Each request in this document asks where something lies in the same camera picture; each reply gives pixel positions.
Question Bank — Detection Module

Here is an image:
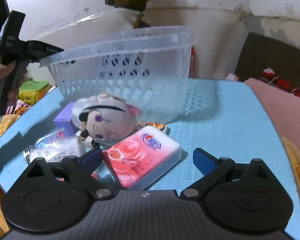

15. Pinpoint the red black plaid blanket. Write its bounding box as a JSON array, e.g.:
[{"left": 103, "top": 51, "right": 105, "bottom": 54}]
[{"left": 259, "top": 68, "right": 300, "bottom": 97}]

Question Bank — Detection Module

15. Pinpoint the white-haired plush doll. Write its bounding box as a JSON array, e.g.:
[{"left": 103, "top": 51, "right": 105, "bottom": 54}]
[{"left": 71, "top": 93, "right": 142, "bottom": 146}]

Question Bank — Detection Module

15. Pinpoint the clear plastic perforated basket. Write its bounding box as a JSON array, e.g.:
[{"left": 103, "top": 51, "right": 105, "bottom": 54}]
[{"left": 39, "top": 25, "right": 198, "bottom": 124}]

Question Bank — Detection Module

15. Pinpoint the person's left hand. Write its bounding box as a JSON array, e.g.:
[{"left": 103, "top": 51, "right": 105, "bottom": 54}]
[{"left": 0, "top": 61, "right": 28, "bottom": 106}]

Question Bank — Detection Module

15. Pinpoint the red patterned gift box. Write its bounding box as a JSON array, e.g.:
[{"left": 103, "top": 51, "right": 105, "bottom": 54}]
[{"left": 189, "top": 47, "right": 196, "bottom": 78}]

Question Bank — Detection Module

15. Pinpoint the green yellow tin box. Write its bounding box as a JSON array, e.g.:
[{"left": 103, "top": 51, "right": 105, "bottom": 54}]
[{"left": 19, "top": 81, "right": 50, "bottom": 106}]

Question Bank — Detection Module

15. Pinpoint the white bottle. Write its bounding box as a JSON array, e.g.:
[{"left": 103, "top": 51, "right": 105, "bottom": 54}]
[{"left": 23, "top": 128, "right": 87, "bottom": 164}]

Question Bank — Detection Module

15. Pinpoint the pink pillow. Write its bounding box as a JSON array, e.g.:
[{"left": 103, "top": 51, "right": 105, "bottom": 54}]
[{"left": 244, "top": 78, "right": 300, "bottom": 152}]

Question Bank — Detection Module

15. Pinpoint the pink tissue pack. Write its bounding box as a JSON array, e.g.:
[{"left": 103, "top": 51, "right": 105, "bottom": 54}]
[{"left": 103, "top": 126, "right": 181, "bottom": 190}]

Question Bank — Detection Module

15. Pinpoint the purple cube box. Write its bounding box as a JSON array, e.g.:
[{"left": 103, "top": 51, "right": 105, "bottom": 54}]
[{"left": 53, "top": 102, "right": 78, "bottom": 136}]

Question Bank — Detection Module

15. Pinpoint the dark wooden headboard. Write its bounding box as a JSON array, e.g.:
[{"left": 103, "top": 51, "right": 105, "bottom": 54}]
[{"left": 235, "top": 32, "right": 300, "bottom": 88}]

